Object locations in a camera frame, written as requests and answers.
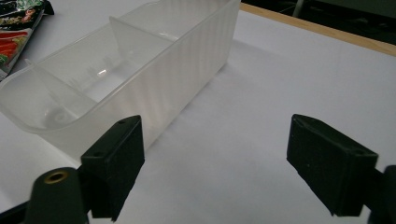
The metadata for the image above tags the red and green snack packet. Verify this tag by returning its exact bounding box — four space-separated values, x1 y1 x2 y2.
0 8 46 82

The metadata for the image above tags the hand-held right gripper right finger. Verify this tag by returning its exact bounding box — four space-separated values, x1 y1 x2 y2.
286 113 379 217

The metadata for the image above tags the metal stand leg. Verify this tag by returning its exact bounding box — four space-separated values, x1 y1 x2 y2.
291 0 306 18

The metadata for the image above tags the dark snack packet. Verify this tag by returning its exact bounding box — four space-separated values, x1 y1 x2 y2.
0 0 55 17

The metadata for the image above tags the translucent plastic divided bin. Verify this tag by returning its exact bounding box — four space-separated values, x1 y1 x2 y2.
0 0 242 162

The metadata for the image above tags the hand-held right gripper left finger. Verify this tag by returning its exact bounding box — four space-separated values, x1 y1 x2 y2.
79 114 146 222

